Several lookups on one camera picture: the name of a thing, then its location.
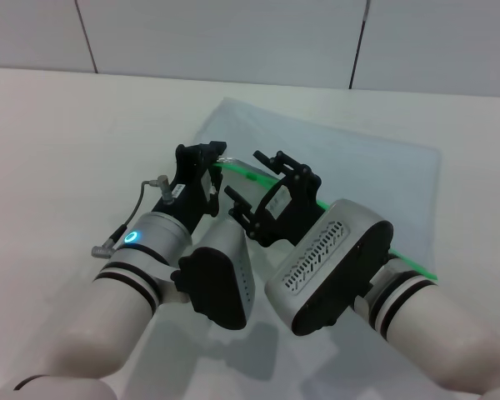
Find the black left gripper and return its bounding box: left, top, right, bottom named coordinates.
left=152, top=142, right=228, bottom=243

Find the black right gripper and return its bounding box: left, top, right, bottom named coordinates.
left=225, top=150, right=329, bottom=248

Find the transparent green-zip document bag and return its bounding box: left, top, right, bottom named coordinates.
left=193, top=96, right=443, bottom=285

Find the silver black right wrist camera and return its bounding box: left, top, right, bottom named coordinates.
left=265, top=198, right=395, bottom=337

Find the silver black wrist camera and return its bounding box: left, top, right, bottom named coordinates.
left=265, top=198, right=395, bottom=337
left=170, top=216, right=258, bottom=331

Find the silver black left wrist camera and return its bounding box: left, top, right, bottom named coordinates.
left=170, top=216, right=258, bottom=331

